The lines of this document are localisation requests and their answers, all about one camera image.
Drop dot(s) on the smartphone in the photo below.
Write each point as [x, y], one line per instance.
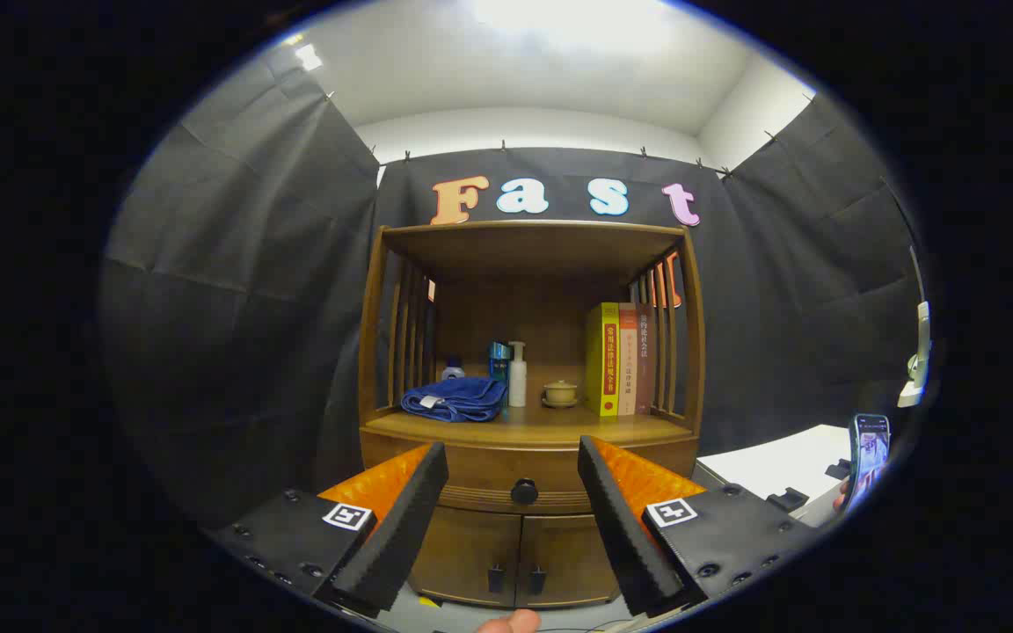
[870, 457]

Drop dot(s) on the folded blue towel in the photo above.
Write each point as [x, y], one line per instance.
[462, 397]

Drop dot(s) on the small black block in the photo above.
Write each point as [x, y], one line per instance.
[839, 470]
[788, 499]

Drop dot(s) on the teal blue carton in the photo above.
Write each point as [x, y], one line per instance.
[499, 356]

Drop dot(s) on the small white blue-capped bottle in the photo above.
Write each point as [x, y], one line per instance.
[452, 371]

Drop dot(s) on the brown wooden cabinet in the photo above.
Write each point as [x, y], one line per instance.
[533, 251]

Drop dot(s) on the brown book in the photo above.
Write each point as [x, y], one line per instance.
[644, 360]

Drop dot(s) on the white pump bottle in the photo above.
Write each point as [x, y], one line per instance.
[517, 378]

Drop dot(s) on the thick yellow book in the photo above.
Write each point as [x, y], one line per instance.
[601, 360]

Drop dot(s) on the white device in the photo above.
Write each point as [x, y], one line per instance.
[918, 352]

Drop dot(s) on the white side table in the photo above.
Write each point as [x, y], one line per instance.
[779, 462]

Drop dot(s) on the orange and white book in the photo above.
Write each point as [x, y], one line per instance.
[627, 360]

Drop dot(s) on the beige lidded teacup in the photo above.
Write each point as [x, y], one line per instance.
[560, 392]

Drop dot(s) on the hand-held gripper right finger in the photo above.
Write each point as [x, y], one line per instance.
[621, 527]

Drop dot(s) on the wooden countertop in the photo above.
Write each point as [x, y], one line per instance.
[542, 426]

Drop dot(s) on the black round drawer knob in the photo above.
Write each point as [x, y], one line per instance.
[524, 491]

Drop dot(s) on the wooden cabinet door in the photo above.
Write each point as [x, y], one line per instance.
[471, 554]
[572, 554]

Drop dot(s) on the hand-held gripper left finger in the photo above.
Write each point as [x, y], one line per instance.
[401, 527]

